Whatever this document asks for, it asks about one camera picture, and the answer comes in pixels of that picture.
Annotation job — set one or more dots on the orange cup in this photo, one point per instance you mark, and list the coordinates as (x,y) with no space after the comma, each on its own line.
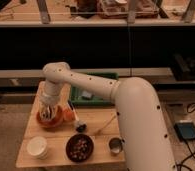
(68,115)

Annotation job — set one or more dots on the wooden table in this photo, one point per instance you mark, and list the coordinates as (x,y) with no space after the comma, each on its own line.
(57,138)

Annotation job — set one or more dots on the grey block in tray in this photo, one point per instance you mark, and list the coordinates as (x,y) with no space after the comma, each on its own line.
(86,95)

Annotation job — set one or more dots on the small metal cup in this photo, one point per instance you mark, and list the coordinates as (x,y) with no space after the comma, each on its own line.
(115,146)

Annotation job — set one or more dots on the red bowl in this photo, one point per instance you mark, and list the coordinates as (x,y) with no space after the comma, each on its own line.
(55,121)

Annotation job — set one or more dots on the white paper cup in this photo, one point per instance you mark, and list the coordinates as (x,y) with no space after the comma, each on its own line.
(37,147)

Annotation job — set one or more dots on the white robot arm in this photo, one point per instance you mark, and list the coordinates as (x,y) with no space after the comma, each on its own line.
(142,126)

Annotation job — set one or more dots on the blue foot pedal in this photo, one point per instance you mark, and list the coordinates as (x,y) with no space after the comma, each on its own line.
(185,130)

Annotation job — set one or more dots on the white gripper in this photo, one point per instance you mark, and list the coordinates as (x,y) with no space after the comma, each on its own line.
(47,112)

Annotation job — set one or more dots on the dark bowl with nuts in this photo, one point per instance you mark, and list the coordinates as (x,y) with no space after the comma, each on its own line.
(79,148)

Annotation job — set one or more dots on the black and white brush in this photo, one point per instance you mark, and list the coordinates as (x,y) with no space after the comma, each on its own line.
(80,126)

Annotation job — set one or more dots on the wooden shelf with clutter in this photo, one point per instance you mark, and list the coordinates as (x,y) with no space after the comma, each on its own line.
(96,13)

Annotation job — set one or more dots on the wooden spoon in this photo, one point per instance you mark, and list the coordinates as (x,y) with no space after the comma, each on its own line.
(104,126)

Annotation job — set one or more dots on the green plastic tray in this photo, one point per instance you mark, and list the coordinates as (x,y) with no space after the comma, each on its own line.
(80,97)

